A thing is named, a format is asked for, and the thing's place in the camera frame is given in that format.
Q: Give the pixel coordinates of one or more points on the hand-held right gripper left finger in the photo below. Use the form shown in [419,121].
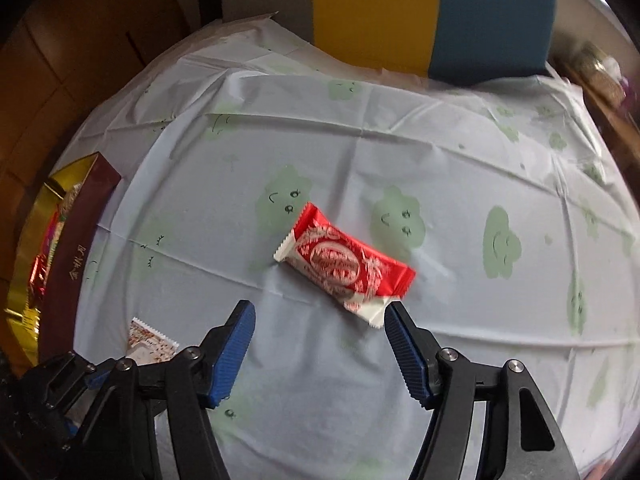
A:
[232,355]

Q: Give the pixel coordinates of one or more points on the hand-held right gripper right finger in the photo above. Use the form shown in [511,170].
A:
[407,355]

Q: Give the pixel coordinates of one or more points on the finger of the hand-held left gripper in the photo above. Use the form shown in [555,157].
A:
[65,375]

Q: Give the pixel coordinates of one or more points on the small patterned snack packet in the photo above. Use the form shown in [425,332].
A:
[147,340]

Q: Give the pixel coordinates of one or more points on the maroon box with gold interior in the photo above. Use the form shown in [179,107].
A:
[75,260]

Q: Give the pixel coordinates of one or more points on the red white snack packet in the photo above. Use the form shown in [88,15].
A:
[340,260]

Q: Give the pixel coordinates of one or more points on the red foil snack packet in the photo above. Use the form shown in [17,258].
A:
[39,272]

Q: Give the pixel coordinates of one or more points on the wooden bedside table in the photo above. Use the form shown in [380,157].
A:
[615,120]

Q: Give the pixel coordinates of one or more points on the wooden wardrobe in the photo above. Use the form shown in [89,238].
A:
[75,60]

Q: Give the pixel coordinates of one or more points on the patterned tissue box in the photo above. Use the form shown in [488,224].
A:
[597,70]

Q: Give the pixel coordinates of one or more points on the grey yellow blue headboard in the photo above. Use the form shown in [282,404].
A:
[375,10]

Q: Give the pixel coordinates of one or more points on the small purple pack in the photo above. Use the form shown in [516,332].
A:
[625,85]

